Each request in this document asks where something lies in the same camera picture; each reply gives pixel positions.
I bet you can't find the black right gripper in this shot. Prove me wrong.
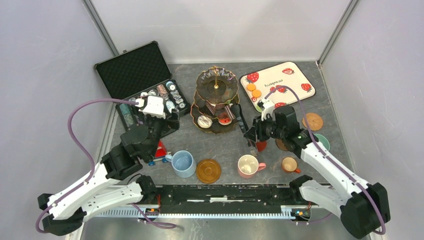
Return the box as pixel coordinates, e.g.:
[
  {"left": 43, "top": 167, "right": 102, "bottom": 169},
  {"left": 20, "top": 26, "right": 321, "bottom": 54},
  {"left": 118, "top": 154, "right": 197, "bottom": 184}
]
[{"left": 243, "top": 112, "right": 286, "bottom": 143}]

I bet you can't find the red strawberry toy tart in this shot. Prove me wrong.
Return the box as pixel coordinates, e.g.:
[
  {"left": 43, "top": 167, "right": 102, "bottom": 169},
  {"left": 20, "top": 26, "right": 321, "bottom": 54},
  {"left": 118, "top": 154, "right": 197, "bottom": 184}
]
[{"left": 218, "top": 114, "right": 233, "bottom": 126}]

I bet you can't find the white chocolate striped toy donut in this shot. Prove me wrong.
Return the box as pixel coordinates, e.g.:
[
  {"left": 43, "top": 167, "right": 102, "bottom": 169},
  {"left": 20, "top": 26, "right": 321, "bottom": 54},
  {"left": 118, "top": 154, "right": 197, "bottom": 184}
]
[{"left": 197, "top": 115, "right": 213, "bottom": 129}]

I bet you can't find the strawberry layer cake slice toy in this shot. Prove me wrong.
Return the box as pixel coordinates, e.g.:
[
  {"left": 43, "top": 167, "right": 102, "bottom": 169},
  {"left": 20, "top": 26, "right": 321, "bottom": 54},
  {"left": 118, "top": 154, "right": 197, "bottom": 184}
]
[{"left": 224, "top": 104, "right": 236, "bottom": 121}]

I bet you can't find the three-tier black gold cake stand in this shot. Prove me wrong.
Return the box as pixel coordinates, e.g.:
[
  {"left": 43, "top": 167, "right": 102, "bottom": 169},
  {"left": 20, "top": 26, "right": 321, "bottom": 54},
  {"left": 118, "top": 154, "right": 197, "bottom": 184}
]
[{"left": 190, "top": 66, "right": 240, "bottom": 134}]

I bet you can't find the chocolate cake slice toy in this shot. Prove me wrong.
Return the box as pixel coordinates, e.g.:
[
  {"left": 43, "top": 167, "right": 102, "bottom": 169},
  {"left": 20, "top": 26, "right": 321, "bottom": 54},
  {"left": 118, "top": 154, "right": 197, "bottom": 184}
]
[{"left": 205, "top": 101, "right": 219, "bottom": 118}]

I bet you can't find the orange toy macaron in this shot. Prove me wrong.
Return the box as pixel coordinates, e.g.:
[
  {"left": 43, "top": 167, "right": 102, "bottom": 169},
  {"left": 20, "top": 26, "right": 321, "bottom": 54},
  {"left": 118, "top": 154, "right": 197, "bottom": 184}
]
[
  {"left": 246, "top": 83, "right": 256, "bottom": 92},
  {"left": 251, "top": 89, "right": 262, "bottom": 99}
]

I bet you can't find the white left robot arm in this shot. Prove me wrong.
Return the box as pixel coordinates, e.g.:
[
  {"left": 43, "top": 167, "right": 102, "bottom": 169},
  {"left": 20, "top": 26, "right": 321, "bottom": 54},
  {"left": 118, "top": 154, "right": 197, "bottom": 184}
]
[{"left": 35, "top": 95, "right": 180, "bottom": 236}]

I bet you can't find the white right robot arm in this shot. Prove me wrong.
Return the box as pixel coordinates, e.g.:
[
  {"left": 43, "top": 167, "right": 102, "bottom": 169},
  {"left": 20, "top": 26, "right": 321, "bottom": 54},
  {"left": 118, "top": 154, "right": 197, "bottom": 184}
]
[{"left": 230, "top": 104, "right": 391, "bottom": 239}]

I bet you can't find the red round coaster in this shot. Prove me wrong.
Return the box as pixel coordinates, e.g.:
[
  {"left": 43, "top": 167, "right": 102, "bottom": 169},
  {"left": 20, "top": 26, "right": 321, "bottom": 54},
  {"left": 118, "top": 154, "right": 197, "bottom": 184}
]
[{"left": 255, "top": 141, "right": 267, "bottom": 153}]

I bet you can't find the pink mug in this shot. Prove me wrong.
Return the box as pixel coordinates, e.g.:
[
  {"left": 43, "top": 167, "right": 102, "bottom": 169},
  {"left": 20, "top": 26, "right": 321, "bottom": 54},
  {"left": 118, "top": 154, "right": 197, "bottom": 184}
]
[{"left": 237, "top": 154, "right": 267, "bottom": 179}]

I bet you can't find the dark brown wooden coaster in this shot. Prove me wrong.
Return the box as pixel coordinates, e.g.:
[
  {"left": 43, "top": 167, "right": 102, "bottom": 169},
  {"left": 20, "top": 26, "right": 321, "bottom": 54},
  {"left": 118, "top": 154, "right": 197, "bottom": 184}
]
[{"left": 275, "top": 139, "right": 288, "bottom": 151}]

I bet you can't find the red toy car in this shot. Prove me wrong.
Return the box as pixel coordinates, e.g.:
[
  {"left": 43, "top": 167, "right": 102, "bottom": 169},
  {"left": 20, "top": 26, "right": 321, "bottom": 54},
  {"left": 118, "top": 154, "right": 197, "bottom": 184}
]
[{"left": 148, "top": 140, "right": 172, "bottom": 167}]

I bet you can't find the cream strawberry serving tray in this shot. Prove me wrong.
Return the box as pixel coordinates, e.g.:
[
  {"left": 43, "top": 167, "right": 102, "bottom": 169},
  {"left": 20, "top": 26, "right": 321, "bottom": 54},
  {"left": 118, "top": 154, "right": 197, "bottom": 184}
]
[{"left": 239, "top": 61, "right": 316, "bottom": 113}]

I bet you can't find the light blue mug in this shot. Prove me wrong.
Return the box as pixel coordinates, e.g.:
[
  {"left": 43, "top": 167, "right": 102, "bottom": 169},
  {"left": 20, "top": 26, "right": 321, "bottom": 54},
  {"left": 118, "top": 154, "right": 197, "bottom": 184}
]
[{"left": 165, "top": 150, "right": 197, "bottom": 179}]

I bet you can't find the small orange brown cup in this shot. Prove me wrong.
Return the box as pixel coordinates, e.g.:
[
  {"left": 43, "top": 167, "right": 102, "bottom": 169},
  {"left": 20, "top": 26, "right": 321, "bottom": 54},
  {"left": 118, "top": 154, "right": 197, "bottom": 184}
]
[{"left": 281, "top": 157, "right": 301, "bottom": 174}]

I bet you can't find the black poker chip case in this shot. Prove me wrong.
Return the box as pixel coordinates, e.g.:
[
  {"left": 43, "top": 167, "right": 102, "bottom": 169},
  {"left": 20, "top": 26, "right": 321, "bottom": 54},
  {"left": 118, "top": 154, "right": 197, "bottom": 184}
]
[{"left": 94, "top": 41, "right": 191, "bottom": 117}]

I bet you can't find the amber glass saucer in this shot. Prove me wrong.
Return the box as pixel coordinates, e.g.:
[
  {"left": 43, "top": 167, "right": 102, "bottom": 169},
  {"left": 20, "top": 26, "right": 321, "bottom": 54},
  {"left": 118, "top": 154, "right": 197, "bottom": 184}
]
[{"left": 195, "top": 159, "right": 222, "bottom": 184}]

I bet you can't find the woven rattan coaster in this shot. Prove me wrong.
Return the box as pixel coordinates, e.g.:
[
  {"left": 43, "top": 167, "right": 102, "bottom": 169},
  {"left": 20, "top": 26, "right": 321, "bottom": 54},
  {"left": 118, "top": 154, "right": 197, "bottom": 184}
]
[{"left": 302, "top": 112, "right": 324, "bottom": 131}]

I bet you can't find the mint green cup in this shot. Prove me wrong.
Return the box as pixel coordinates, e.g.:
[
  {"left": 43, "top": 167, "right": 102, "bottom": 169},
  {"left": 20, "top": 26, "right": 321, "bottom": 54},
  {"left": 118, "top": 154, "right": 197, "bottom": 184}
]
[{"left": 314, "top": 133, "right": 331, "bottom": 151}]

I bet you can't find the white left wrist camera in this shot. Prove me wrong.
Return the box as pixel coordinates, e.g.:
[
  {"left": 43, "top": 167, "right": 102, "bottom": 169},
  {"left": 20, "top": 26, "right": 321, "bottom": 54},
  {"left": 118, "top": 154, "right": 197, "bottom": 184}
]
[{"left": 135, "top": 95, "right": 166, "bottom": 119}]

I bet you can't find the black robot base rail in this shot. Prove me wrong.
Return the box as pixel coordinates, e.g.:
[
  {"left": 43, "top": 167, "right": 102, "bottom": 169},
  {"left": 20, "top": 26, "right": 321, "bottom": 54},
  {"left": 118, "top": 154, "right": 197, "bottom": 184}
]
[{"left": 136, "top": 184, "right": 315, "bottom": 222}]

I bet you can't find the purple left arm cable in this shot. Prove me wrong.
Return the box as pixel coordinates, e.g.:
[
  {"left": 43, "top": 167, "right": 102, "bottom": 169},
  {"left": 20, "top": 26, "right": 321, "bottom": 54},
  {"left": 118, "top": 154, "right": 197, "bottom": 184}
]
[{"left": 35, "top": 98, "right": 140, "bottom": 234}]

